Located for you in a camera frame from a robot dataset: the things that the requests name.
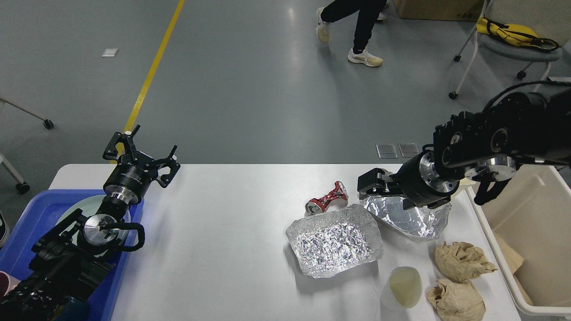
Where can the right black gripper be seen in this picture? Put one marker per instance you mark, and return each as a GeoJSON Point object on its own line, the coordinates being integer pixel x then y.
{"type": "Point", "coordinates": [417, 182]}

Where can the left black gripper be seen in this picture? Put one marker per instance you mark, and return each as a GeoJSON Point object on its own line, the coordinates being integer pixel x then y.
{"type": "Point", "coordinates": [134, 172]}

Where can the crushed red can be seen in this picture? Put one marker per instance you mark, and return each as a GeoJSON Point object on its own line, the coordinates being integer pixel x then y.
{"type": "Point", "coordinates": [320, 205]}

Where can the green plate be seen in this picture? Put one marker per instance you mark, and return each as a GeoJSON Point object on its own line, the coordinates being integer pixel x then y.
{"type": "Point", "coordinates": [84, 205]}

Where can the foil tray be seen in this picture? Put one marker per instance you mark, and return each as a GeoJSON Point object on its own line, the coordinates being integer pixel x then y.
{"type": "Point", "coordinates": [330, 243]}
{"type": "Point", "coordinates": [419, 224]}

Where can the brown paper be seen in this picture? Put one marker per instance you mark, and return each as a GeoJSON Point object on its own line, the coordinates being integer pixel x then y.
{"type": "Point", "coordinates": [462, 261]}

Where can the dark teal mug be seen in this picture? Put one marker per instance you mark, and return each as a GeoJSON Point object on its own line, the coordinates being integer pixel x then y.
{"type": "Point", "coordinates": [73, 310]}

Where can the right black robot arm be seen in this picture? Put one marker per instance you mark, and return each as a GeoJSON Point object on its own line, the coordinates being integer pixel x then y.
{"type": "Point", "coordinates": [515, 128]}

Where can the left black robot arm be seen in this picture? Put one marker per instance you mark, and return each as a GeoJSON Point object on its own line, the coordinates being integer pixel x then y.
{"type": "Point", "coordinates": [71, 259]}

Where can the left floor plate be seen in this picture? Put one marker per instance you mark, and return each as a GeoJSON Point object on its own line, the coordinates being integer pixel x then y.
{"type": "Point", "coordinates": [386, 151]}

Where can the floor plate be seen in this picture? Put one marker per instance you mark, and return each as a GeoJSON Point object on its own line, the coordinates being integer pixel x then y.
{"type": "Point", "coordinates": [409, 150]}
{"type": "Point", "coordinates": [386, 151]}

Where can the right floor plate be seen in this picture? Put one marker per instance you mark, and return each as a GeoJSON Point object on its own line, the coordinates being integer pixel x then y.
{"type": "Point", "coordinates": [409, 150]}

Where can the chair leg with caster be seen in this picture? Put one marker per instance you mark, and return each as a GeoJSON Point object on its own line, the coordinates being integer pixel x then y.
{"type": "Point", "coordinates": [47, 123]}

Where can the white paper cup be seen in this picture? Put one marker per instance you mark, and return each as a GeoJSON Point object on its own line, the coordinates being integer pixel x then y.
{"type": "Point", "coordinates": [402, 290]}

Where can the blue plastic tray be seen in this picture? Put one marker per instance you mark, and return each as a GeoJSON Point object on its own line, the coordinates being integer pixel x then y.
{"type": "Point", "coordinates": [40, 215]}

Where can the lower left caster leg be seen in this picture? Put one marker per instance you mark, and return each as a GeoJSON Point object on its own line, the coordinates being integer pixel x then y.
{"type": "Point", "coordinates": [21, 186]}

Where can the crumpled brown paper bag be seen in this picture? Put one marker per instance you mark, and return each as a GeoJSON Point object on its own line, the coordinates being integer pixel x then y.
{"type": "Point", "coordinates": [456, 301]}

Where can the beige plastic bin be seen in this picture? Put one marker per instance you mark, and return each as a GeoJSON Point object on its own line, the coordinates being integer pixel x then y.
{"type": "Point", "coordinates": [528, 229]}

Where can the pink mug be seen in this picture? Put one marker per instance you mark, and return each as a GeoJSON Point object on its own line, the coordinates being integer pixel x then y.
{"type": "Point", "coordinates": [7, 283]}

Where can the person with beige sneakers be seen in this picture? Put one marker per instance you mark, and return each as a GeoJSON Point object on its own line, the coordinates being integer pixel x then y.
{"type": "Point", "coordinates": [368, 12]}

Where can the cardboard box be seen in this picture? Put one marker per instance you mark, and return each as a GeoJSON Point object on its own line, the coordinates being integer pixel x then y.
{"type": "Point", "coordinates": [439, 10]}

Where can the yellow bag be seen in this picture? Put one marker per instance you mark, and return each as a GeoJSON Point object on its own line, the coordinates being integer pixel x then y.
{"type": "Point", "coordinates": [516, 35]}

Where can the grey chair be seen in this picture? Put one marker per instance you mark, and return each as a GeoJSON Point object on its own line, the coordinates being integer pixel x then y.
{"type": "Point", "coordinates": [548, 18]}

